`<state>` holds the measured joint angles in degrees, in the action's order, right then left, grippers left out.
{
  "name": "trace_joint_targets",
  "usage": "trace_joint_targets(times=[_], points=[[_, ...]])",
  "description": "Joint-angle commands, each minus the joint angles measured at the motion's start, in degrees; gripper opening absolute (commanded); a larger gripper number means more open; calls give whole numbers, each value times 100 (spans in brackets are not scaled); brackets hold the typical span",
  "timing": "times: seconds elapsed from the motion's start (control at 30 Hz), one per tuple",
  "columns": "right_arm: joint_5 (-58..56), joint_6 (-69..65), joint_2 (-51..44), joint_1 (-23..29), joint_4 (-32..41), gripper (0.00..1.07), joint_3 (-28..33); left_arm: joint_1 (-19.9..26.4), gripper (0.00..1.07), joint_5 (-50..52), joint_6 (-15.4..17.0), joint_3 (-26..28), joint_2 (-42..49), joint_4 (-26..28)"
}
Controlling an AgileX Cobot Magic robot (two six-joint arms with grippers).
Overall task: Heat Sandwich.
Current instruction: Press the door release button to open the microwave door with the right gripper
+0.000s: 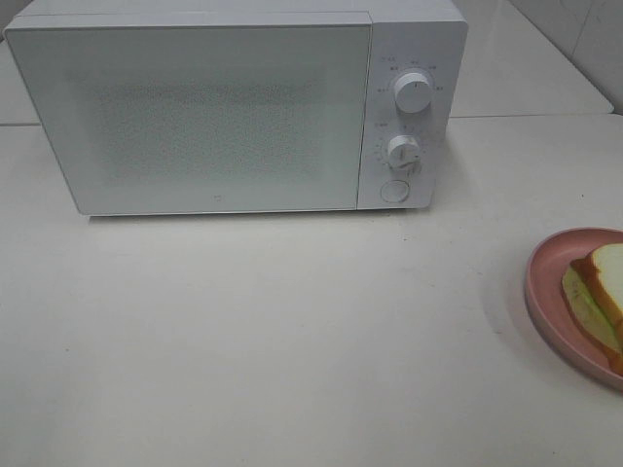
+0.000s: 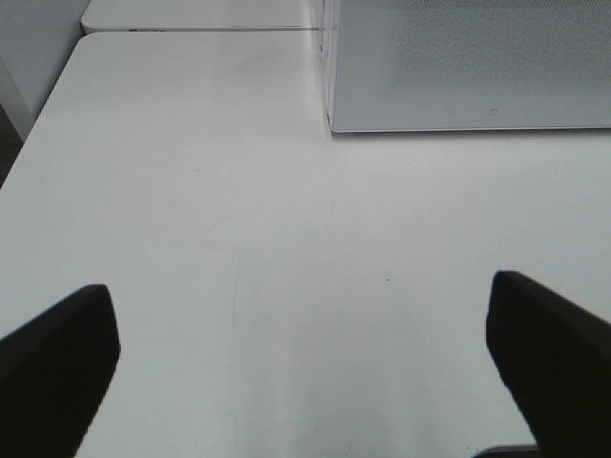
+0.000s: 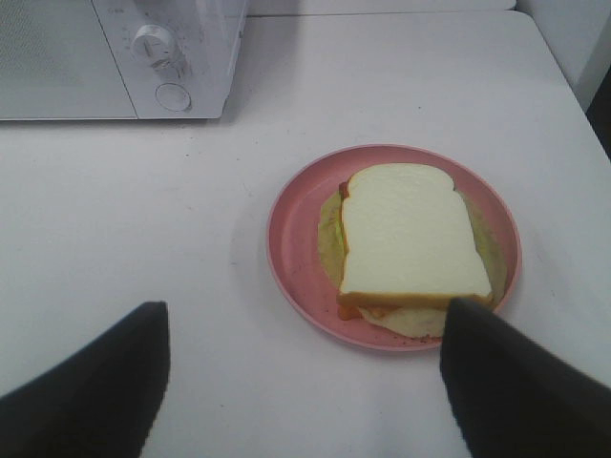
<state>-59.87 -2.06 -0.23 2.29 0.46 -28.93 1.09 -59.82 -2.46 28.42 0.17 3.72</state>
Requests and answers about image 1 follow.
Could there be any round white door button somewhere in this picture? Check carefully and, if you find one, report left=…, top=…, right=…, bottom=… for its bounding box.
left=380, top=180, right=410, bottom=203

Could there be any white microwave door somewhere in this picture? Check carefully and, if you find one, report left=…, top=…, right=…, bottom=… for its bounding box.
left=8, top=25, right=371, bottom=216

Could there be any pink round plate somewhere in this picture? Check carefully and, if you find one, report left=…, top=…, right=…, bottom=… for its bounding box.
left=524, top=228, right=622, bottom=392

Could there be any sandwich with lettuce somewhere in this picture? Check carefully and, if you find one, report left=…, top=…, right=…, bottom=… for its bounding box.
left=562, top=243, right=622, bottom=375

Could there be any white lower microwave knob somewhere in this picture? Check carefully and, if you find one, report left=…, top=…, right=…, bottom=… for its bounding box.
left=386, top=135, right=421, bottom=170

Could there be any white microwave knob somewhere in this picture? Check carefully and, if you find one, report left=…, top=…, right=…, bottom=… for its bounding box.
left=386, top=135, right=421, bottom=170
left=393, top=71, right=432, bottom=114

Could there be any white upper microwave knob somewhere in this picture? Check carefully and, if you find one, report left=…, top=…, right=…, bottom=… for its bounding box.
left=393, top=71, right=432, bottom=114

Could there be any white microwave oven body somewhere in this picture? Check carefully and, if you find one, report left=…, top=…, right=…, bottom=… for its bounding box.
left=4, top=1, right=468, bottom=216

